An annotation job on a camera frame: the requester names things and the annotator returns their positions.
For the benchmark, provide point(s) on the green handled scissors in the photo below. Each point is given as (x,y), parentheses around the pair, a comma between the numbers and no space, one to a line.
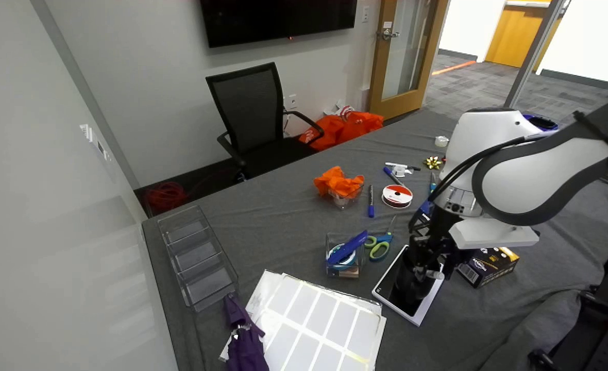
(378,244)

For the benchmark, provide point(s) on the gold gift bow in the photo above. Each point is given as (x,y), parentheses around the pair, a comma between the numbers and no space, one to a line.
(433,164)

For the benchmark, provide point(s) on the white tablet with black screen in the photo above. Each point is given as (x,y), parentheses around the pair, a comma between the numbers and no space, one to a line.
(385,282)

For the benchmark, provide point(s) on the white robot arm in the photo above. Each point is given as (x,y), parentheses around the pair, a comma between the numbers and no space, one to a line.
(502,178)

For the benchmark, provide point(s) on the purple cloth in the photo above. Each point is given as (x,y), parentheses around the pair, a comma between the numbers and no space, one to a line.
(246,338)

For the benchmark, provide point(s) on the clear plastic tray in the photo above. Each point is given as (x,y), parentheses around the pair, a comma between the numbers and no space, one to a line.
(201,267)

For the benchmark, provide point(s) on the wall television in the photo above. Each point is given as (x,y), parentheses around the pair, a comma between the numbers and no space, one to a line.
(244,22)

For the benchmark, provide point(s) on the white marker blue cap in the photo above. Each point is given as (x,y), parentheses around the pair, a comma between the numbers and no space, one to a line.
(388,171)

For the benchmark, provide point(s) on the orange ribbon bundle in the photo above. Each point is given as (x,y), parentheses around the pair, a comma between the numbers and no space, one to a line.
(335,182)

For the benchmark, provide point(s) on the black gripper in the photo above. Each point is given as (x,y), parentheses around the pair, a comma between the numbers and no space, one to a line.
(429,238)

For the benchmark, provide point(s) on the black and yellow box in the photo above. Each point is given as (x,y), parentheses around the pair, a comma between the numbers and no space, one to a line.
(487,264)

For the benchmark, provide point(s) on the red ribbon spool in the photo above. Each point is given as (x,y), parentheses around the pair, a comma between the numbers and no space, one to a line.
(397,194)

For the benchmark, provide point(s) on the black mesh office chair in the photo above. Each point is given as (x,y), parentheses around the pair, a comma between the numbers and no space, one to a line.
(253,109)

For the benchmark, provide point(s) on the orange bag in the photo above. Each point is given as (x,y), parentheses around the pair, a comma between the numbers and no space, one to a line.
(341,129)

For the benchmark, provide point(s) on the clear stationery holder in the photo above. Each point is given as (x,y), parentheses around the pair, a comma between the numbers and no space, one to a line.
(341,203)

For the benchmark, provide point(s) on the clear tape roll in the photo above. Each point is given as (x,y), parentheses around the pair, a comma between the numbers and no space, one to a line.
(442,141)

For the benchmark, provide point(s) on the clear holder with blue tape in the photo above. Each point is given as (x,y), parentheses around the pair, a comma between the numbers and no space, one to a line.
(342,258)

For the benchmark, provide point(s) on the blue bin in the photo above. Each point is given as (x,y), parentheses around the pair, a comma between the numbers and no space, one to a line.
(540,122)

